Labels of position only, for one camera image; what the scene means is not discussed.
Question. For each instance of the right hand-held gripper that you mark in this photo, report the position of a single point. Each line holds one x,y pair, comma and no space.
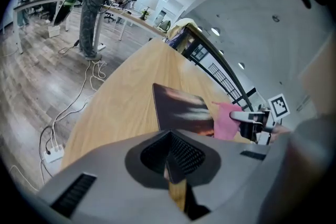
279,107

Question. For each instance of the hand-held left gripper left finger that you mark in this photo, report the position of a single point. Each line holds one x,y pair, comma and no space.
105,178

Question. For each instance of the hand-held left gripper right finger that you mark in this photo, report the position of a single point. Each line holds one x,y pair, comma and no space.
231,165

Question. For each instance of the pink cloth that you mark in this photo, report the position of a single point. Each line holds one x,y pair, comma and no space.
223,123

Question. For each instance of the dark printed mouse pad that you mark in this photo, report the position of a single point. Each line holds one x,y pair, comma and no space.
178,112

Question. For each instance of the person's right forearm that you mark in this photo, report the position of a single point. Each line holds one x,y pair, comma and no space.
282,133

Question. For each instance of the white power strip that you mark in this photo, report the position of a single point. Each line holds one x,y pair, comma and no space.
53,154

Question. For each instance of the black metal railing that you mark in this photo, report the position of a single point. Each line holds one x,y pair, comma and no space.
223,60

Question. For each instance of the person's black and white clothing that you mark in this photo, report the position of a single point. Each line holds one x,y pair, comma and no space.
302,170

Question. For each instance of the pale yellow garment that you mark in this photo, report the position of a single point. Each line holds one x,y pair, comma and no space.
179,26

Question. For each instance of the olive green bag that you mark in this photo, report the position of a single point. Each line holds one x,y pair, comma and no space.
165,25

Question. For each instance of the long wooden desk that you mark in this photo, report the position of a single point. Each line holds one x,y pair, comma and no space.
136,19

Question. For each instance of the white table lamp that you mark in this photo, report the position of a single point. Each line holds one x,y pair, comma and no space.
150,4

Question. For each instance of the white box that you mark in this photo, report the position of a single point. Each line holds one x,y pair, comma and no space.
54,32

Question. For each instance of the green black bag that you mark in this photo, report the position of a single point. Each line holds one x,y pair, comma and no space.
64,9

